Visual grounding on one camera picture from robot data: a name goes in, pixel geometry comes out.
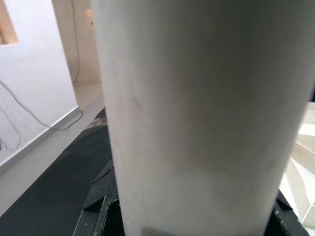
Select white plastic table top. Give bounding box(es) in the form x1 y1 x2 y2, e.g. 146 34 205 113
278 100 315 230

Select black tablecloth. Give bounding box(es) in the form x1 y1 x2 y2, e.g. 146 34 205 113
0 108 118 236

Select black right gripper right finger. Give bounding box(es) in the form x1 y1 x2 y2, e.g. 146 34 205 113
267 190 308 236

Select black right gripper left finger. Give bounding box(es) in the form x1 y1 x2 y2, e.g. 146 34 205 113
72 159 126 236

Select black floor cable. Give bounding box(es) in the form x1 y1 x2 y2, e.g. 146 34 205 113
0 80 85 132

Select white plastic table leg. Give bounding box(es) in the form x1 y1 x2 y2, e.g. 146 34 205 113
91 0 315 236

